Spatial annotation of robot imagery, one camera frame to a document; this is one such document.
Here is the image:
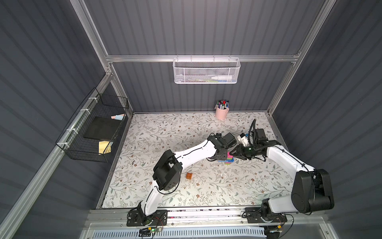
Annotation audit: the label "light blue long lego brick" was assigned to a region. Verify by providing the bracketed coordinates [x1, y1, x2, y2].
[218, 159, 234, 164]

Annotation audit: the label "orange lego brick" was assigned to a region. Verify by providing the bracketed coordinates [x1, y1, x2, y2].
[186, 173, 193, 180]

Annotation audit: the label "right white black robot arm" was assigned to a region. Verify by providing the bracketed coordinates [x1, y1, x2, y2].
[230, 120, 335, 221]

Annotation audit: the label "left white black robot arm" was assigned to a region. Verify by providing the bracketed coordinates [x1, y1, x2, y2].
[136, 133, 237, 226]

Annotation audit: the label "pink pen cup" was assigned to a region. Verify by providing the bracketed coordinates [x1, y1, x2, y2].
[215, 107, 229, 120]

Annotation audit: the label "markers in cup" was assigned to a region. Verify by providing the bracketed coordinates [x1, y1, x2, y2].
[215, 100, 229, 110]

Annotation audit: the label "floral table mat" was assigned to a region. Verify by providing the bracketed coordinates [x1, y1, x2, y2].
[101, 112, 292, 209]

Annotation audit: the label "white bottle in basket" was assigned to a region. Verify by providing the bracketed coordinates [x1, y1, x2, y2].
[211, 75, 233, 82]

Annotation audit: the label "pastel sticky note pad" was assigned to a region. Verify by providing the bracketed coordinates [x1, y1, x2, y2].
[111, 114, 125, 120]

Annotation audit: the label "small green circuit board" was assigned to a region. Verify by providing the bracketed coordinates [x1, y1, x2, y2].
[138, 227, 162, 238]

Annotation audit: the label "yellow sticky notes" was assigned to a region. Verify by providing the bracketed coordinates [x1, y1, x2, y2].
[98, 141, 113, 155]

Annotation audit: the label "black notebook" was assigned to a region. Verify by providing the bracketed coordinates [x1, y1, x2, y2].
[84, 117, 121, 141]

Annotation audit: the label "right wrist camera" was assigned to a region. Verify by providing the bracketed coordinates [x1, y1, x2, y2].
[237, 133, 249, 147]

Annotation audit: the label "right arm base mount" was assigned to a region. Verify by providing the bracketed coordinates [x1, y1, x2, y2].
[241, 207, 287, 224]

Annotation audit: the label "white wire mesh basket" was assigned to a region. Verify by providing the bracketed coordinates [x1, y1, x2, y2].
[173, 56, 241, 84]

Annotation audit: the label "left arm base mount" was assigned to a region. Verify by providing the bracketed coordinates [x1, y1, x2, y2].
[126, 208, 168, 227]

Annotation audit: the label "black wire wall basket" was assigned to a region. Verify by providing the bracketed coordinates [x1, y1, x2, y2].
[56, 89, 129, 163]

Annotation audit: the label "aluminium rail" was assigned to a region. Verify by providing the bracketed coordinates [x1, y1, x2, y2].
[84, 206, 329, 229]

